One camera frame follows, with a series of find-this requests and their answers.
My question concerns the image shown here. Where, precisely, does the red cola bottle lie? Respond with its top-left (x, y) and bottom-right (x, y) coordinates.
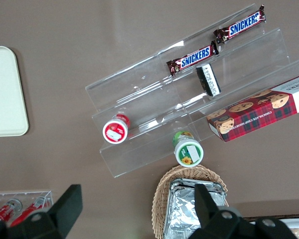
top-left (9, 196), bottom-right (51, 228)
top-left (0, 198), bottom-right (23, 223)

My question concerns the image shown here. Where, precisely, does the clear acrylic bottle rack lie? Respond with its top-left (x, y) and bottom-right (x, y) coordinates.
top-left (0, 190), bottom-right (53, 226)

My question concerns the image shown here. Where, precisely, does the red tartan cookie box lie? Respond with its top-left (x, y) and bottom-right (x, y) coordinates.
top-left (206, 73), bottom-right (299, 143)

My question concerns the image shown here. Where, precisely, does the aluminium foil tray stack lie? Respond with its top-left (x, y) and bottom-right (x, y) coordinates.
top-left (163, 177), bottom-right (228, 239)

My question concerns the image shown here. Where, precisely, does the Snickers chocolate bar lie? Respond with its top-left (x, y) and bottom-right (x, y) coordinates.
top-left (166, 40), bottom-right (220, 77)
top-left (212, 4), bottom-right (267, 45)

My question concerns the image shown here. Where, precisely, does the oval light wicker basket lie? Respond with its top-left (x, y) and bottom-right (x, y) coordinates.
top-left (151, 164), bottom-right (230, 239)

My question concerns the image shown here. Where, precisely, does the beige serving tray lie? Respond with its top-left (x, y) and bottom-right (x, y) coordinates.
top-left (0, 45), bottom-right (29, 137)

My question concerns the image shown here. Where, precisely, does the green lidded cup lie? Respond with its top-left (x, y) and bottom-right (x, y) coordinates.
top-left (172, 130), bottom-right (204, 168)

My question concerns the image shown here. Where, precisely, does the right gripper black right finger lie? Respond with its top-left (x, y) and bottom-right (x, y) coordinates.
top-left (189, 183), bottom-right (252, 239)

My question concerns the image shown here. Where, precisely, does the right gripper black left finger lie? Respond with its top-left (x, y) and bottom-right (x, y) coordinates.
top-left (21, 184), bottom-right (84, 239)

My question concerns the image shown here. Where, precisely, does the red lidded cup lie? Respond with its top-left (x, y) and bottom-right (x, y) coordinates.
top-left (102, 114), bottom-right (131, 145)

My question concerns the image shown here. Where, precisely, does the small black labelled box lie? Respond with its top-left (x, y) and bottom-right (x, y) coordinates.
top-left (195, 63), bottom-right (222, 97)

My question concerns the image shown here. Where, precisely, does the clear acrylic step display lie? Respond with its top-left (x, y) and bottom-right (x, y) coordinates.
top-left (84, 3), bottom-right (299, 178)

